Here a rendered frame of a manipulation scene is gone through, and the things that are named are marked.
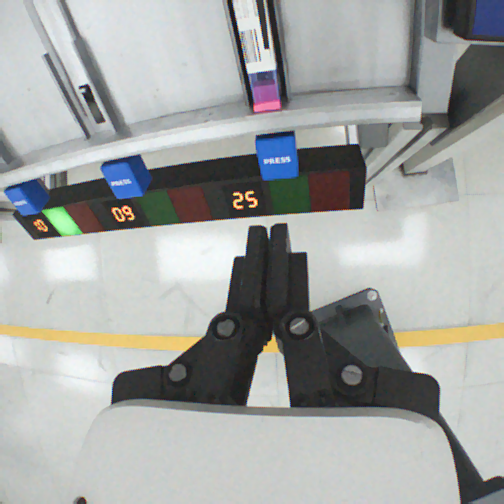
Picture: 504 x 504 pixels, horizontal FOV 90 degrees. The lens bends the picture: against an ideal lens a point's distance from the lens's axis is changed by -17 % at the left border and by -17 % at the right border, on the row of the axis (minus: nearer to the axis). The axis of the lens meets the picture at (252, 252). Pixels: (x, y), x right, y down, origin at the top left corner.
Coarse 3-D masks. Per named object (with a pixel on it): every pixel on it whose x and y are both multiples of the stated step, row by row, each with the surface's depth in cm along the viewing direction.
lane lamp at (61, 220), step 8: (56, 208) 25; (48, 216) 26; (56, 216) 26; (64, 216) 26; (56, 224) 27; (64, 224) 27; (72, 224) 27; (64, 232) 28; (72, 232) 28; (80, 232) 28
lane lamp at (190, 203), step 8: (168, 192) 23; (176, 192) 23; (184, 192) 23; (192, 192) 23; (200, 192) 23; (176, 200) 24; (184, 200) 24; (192, 200) 24; (200, 200) 24; (176, 208) 24; (184, 208) 24; (192, 208) 24; (200, 208) 24; (208, 208) 24; (184, 216) 25; (192, 216) 25; (200, 216) 25; (208, 216) 25
